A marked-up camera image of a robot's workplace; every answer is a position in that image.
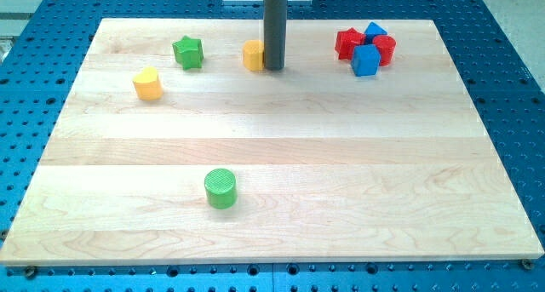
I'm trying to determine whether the yellow hexagon block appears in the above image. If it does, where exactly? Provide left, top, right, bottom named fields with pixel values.
left=242, top=40, right=264, bottom=72

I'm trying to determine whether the green cylinder block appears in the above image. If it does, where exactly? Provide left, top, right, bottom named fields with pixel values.
left=204, top=168, right=238, bottom=209

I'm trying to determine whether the light wooden board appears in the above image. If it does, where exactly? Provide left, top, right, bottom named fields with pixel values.
left=1, top=19, right=543, bottom=266

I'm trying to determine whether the green star block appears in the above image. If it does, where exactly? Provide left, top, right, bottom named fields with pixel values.
left=172, top=36, right=204, bottom=70

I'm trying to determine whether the blue cube block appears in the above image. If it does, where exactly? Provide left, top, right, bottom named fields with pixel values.
left=351, top=44, right=381, bottom=77

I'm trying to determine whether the red star block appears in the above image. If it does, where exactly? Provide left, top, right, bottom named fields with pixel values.
left=335, top=27, right=366, bottom=60

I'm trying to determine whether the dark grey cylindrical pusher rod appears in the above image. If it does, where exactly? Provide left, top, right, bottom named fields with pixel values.
left=263, top=0, right=288, bottom=71

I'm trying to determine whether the yellow heart block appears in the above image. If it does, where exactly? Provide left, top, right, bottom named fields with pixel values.
left=132, top=66, right=164, bottom=100

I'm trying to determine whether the blue triangle block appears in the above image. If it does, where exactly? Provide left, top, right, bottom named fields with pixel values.
left=364, top=21, right=387, bottom=45

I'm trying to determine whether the red cylinder block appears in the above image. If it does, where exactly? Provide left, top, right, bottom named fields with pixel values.
left=372, top=35, right=397, bottom=66

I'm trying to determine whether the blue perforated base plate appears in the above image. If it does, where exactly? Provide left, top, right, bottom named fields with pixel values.
left=1, top=0, right=544, bottom=291

